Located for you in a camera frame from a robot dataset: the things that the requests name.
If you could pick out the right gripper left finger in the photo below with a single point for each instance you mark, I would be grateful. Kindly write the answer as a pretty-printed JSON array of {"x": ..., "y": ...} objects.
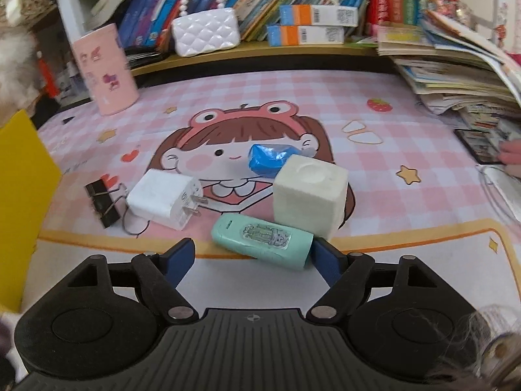
[{"x": 158, "y": 275}]

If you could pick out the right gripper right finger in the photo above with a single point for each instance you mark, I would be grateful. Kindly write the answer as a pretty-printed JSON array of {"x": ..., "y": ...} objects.
[{"x": 346, "y": 276}]

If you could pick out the white power adapter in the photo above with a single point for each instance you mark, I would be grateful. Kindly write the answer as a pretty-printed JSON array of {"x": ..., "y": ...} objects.
[{"x": 168, "y": 199}]

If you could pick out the mint green eraser case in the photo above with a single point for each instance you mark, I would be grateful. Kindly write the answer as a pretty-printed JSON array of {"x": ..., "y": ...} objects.
[{"x": 280, "y": 245}]

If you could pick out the white cube block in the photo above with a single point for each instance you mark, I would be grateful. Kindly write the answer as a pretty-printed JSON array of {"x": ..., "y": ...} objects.
[{"x": 310, "y": 194}]

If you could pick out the black binder clip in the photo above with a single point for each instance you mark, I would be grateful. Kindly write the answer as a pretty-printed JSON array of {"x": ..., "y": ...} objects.
[{"x": 104, "y": 201}]

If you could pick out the blue plastic item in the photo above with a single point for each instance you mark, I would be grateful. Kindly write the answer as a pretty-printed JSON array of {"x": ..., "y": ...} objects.
[{"x": 267, "y": 160}]

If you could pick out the pink checkered table mat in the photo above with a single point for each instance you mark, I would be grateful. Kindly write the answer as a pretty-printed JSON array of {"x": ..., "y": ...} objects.
[{"x": 229, "y": 161}]

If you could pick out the yellow cardboard box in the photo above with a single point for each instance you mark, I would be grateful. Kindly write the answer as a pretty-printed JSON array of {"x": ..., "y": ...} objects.
[{"x": 29, "y": 179}]

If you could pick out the pink fluffy glove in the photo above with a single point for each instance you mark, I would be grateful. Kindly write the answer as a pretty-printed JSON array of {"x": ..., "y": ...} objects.
[{"x": 510, "y": 157}]

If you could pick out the pink cylindrical pen holder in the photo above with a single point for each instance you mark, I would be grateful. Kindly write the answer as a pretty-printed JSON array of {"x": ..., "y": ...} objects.
[{"x": 103, "y": 65}]

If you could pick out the stack of papers and magazines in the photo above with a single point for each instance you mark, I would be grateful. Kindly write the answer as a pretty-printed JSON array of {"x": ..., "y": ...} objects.
[{"x": 450, "y": 67}]

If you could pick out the orange and white cat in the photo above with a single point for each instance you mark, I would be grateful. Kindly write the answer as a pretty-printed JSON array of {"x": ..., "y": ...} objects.
[{"x": 19, "y": 73}]

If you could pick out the orange blue white box lower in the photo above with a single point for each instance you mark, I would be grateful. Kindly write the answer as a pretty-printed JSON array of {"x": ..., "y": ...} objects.
[{"x": 279, "y": 36}]

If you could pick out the orange blue white box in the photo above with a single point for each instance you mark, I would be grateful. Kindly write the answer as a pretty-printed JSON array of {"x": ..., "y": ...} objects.
[
  {"x": 318, "y": 15},
  {"x": 279, "y": 36}
]

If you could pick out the white quilted pearl handbag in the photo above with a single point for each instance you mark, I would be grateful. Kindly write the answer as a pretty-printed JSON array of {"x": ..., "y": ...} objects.
[{"x": 204, "y": 31}]

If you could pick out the orange blue white box upper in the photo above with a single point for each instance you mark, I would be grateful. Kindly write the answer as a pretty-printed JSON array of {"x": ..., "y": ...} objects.
[{"x": 318, "y": 15}]

